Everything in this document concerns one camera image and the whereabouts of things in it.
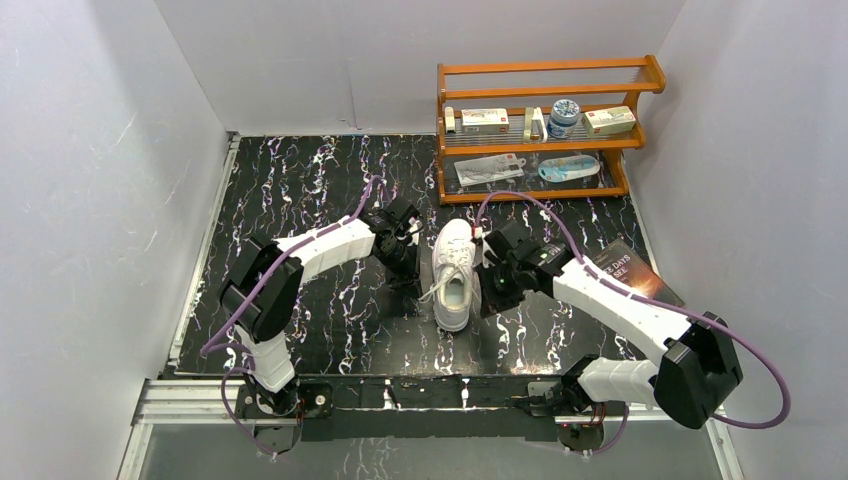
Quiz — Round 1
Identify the white flat packet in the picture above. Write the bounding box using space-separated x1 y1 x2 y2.
454 153 526 187

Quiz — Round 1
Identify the beige clip item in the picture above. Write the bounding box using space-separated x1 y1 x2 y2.
522 107 548 143

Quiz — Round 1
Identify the white shoelace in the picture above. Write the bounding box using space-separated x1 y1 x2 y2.
418 264 473 302

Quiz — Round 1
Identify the white box on right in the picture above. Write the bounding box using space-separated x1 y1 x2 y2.
582 105 637 138

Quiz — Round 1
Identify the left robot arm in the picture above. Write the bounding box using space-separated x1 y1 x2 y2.
219 198 421 416

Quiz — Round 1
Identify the blue oval package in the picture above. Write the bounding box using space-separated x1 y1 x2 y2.
537 154 601 183

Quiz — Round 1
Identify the orange wooden shelf rack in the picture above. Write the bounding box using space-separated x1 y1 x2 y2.
437 55 666 204

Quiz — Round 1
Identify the white box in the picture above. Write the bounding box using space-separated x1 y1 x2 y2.
460 108 510 134
582 105 637 138

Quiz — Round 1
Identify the white box on left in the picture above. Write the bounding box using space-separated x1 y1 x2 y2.
460 108 510 134

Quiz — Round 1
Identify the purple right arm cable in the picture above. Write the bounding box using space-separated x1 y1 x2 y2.
473 191 792 431

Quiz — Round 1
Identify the white sneaker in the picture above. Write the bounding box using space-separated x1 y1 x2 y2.
428 219 477 332

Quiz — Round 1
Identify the dark book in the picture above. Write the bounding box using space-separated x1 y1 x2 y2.
592 239 685 307

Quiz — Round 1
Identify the aluminium rail frame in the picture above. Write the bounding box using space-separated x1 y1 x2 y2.
117 379 745 479

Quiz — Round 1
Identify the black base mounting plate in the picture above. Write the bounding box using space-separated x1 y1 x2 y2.
229 374 625 455

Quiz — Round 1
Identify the blue white round jar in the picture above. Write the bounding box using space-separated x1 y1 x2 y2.
546 99 581 139

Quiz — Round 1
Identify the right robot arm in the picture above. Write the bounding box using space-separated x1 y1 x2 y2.
475 221 743 429

